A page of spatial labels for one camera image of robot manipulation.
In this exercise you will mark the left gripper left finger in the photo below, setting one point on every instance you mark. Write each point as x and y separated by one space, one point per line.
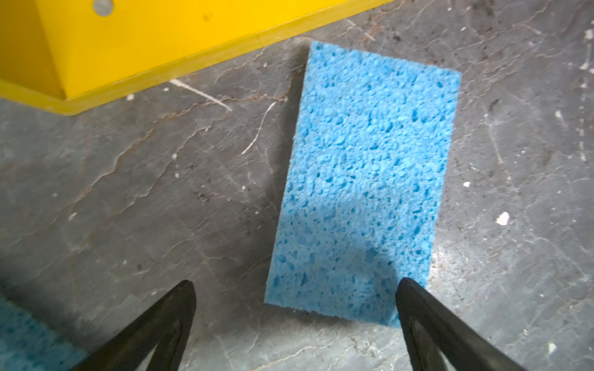
162 330

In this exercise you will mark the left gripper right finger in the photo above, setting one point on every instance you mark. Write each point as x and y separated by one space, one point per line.
434 335

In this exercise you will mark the blue sponge far left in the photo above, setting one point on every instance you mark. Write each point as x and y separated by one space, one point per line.
29 344

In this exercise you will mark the blue sponge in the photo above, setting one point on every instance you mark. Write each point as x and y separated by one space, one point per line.
29 344
364 186

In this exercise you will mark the blue sponge middle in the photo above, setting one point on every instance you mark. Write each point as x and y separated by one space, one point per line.
364 186

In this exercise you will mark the yellow shelf unit frame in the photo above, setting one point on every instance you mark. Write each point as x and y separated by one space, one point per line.
66 57

